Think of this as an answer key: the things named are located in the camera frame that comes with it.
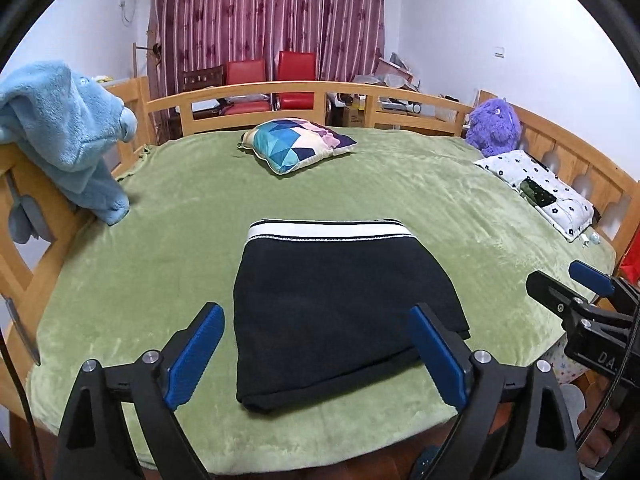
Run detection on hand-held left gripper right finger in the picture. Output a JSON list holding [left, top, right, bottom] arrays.
[[407, 302, 583, 480]]

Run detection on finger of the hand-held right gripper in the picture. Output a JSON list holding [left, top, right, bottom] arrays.
[[525, 270, 594, 332], [570, 259, 640, 312]]

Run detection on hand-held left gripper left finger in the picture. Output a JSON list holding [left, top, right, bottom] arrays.
[[52, 302, 226, 480]]

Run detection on black pants with white waistband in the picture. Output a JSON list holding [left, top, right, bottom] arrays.
[[233, 218, 472, 413]]

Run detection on person's right hand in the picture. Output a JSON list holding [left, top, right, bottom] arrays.
[[577, 402, 623, 472]]

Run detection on floral bed sheet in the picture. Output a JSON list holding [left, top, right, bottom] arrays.
[[544, 347, 593, 387]]

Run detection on red cloth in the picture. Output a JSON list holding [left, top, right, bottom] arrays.
[[619, 237, 640, 287]]

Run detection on green fleece blanket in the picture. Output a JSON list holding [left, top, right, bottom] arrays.
[[25, 127, 618, 476]]

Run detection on white floral pillow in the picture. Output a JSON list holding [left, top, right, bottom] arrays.
[[472, 149, 596, 243]]

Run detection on purple plush toy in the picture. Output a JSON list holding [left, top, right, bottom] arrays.
[[465, 97, 522, 158]]

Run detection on colourful geometric cushion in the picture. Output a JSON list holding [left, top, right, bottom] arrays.
[[237, 117, 358, 176]]

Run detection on light blue plush robe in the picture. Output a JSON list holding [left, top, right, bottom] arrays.
[[0, 60, 138, 246]]

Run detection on cardboard boxes clutter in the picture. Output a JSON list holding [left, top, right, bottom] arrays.
[[350, 52, 422, 92]]

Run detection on dark wooden chair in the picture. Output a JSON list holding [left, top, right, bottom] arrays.
[[181, 65, 225, 93]]

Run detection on wooden coat stand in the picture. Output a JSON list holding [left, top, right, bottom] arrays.
[[131, 42, 162, 141]]

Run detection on dark red striped curtain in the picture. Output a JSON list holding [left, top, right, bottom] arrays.
[[147, 0, 388, 133]]

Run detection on braided black cable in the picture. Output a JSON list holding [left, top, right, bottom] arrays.
[[575, 300, 640, 453]]

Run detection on thin black cable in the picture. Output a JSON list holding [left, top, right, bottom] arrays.
[[0, 327, 37, 480]]

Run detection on wooden bed frame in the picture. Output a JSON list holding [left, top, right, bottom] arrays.
[[0, 76, 640, 480]]

